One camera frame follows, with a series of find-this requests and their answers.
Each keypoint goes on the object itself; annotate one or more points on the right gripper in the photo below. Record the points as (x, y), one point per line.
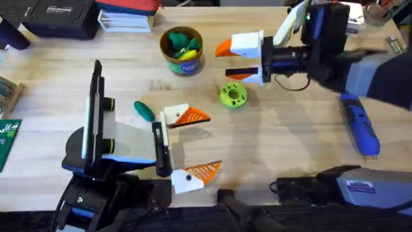
(289, 59)

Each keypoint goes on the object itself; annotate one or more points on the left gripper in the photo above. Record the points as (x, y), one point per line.
(132, 141)

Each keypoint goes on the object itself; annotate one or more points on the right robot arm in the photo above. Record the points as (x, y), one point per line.
(370, 190)

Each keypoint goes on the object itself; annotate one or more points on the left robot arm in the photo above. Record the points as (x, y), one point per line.
(96, 199)

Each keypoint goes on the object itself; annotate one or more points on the green toy vegetable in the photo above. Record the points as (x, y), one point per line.
(144, 111)

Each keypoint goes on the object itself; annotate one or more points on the blue electric screwdriver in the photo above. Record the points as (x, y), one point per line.
(359, 124)

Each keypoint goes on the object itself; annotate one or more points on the green disc with holes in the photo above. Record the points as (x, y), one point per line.
(227, 98)

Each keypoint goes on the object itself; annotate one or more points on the right wrist upright plate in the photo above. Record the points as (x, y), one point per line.
(289, 25)

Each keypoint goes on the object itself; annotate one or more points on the wrist upright plate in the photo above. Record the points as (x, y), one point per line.
(289, 25)
(96, 112)

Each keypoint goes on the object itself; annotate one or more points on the brown tub with toys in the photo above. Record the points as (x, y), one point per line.
(181, 48)

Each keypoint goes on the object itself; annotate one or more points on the left wrist upright plate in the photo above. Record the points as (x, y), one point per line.
(96, 112)

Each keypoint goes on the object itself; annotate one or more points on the white small box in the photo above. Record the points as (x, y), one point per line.
(355, 17)

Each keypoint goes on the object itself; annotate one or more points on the red and blue bag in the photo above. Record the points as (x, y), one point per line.
(128, 5)

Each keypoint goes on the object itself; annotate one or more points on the tape roll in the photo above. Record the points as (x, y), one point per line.
(378, 13)

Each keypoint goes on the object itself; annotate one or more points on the small green batteries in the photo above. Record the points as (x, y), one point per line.
(396, 44)

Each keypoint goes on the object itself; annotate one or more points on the green board with blocks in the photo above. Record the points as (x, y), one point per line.
(8, 138)

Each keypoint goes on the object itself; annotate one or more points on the black hard case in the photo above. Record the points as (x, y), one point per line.
(61, 17)

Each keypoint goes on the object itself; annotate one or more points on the wooden tray with tools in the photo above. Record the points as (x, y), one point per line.
(8, 96)

